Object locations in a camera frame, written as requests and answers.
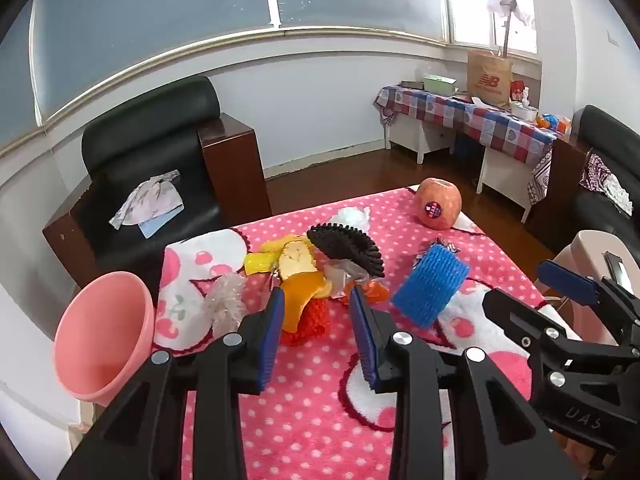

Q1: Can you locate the white plastic bag ball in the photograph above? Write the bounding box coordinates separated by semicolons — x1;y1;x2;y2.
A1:
327;206;372;233

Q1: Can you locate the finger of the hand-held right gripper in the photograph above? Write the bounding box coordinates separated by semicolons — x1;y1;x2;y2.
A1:
482;287;621;371
537;259;640;331

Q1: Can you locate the checkered cloth side table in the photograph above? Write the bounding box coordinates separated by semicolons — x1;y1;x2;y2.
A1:
372;85;572;206

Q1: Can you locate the brown stick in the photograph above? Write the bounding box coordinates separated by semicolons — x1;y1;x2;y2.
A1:
500;0;518;57

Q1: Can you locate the pink polka dot blanket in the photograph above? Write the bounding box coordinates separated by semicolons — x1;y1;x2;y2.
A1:
152;186;583;480

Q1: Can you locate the red apple with sticker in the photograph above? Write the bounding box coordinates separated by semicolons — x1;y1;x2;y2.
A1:
414;177;462;231

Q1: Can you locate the yellow fruit peel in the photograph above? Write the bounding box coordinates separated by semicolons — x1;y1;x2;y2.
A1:
260;234;317;281

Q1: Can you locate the orange peel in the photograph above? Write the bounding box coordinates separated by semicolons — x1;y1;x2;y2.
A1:
280;272;333;333

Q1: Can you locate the clear plastic bag orange print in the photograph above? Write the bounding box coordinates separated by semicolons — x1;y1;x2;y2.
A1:
324;257;391;305

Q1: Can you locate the large frosted window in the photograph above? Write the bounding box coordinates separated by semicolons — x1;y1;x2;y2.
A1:
30;0;541;131

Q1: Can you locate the pale green box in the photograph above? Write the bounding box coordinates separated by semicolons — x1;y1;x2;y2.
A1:
423;75;458;95

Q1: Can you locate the brown paper shopping bag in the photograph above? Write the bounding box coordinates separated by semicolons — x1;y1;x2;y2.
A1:
466;50;514;108

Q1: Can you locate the white table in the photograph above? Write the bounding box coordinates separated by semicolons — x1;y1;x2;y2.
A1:
475;140;538;223

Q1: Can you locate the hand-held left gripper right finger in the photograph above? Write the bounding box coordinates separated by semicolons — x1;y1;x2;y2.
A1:
348;285;583;480

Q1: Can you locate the white cabinet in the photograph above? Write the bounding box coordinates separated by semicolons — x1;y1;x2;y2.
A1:
387;110;453;163

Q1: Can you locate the black leather sofa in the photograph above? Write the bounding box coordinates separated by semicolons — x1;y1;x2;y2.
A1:
527;105;640;256

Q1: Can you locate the orange blue toy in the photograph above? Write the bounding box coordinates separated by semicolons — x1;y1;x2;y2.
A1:
536;112;572;136

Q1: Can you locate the black leather armchair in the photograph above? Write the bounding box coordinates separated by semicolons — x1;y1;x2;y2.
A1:
42;76;273;306

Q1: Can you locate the clear crinkled plastic wrapper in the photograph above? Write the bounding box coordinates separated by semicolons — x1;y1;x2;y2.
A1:
202;272;248;336

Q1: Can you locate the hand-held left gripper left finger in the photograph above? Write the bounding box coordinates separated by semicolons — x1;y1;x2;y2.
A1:
57;286;286;480

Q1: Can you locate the pink plastic bin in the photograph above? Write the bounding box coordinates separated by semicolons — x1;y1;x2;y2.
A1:
53;271;155;403

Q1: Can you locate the floral grey cloth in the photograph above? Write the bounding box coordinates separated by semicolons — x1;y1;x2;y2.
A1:
109;170;182;231

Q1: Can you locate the pale pink plastic object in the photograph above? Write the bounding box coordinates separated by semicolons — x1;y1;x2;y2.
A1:
542;230;640;346

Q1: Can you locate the patterned purple cloth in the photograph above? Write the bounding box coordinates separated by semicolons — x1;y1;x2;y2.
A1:
580;152;636;216

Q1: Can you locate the blue foam fruit net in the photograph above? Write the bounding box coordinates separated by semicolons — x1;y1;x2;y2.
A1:
391;242;471;330

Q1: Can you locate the red foam fruit net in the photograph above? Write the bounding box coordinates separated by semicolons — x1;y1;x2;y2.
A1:
280;300;331;346

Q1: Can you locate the light blue cloth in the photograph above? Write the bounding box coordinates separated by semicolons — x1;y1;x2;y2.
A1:
139;205;183;238

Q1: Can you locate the black foam fruit net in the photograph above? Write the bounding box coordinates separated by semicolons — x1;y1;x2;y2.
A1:
306;223;386;281

